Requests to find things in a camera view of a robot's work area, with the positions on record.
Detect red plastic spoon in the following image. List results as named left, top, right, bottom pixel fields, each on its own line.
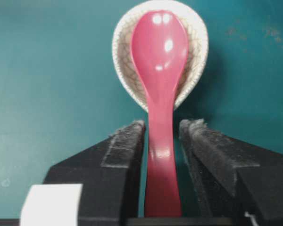
left=130, top=10, right=188, bottom=218

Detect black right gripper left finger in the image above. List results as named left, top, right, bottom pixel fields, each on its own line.
left=19, top=119, right=146, bottom=226

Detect crackle-glazed ceramic bowl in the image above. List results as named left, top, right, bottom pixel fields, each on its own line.
left=112, top=0, right=209, bottom=111

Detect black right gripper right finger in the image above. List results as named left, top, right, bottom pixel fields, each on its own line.
left=179, top=119, right=283, bottom=226

